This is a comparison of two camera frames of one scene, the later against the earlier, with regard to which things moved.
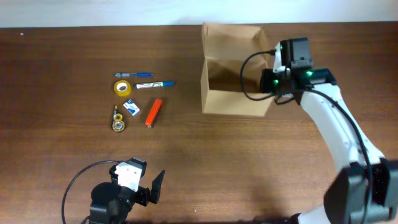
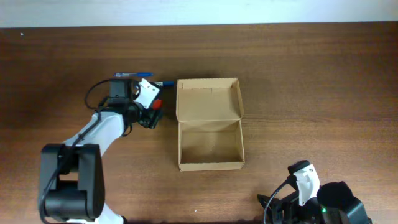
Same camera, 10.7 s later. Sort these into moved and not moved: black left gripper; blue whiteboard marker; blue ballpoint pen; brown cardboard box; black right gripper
Moved: black left gripper; brown cardboard box; black right gripper
Not moved: blue ballpoint pen; blue whiteboard marker
